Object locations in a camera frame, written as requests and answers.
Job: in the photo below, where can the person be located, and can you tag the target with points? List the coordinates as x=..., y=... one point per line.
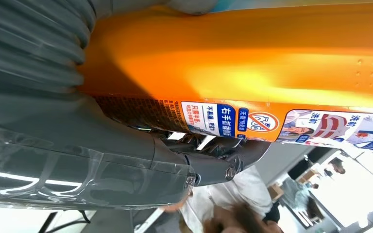
x=297, y=196
x=238, y=196

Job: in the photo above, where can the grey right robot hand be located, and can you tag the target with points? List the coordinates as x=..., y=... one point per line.
x=77, y=144

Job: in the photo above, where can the brown cardboard box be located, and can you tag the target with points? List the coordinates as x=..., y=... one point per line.
x=275, y=192

